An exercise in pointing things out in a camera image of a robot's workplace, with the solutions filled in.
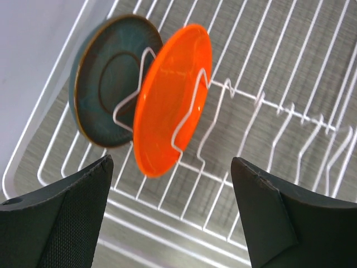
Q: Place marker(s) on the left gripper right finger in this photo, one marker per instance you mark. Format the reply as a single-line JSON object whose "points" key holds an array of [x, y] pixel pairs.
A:
{"points": [[286, 225]]}

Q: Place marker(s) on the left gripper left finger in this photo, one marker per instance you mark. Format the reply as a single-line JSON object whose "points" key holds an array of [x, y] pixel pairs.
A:
{"points": [[57, 225]]}

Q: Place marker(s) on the orange plate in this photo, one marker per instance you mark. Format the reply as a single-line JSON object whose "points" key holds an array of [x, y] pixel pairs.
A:
{"points": [[171, 100]]}

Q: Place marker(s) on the white wire dish rack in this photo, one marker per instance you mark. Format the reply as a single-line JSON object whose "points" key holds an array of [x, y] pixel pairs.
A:
{"points": [[282, 95]]}

